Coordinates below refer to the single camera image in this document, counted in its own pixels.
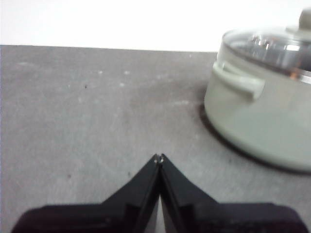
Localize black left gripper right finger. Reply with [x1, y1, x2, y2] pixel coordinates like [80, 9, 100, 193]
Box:
[159, 152, 302, 233]

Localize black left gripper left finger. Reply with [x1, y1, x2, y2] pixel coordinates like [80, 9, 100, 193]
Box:
[12, 153, 162, 233]

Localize glass lid with green knob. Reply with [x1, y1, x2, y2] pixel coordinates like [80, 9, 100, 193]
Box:
[222, 8, 311, 84]

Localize pale green electric pot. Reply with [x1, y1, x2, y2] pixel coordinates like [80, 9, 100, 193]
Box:
[204, 29, 311, 173]

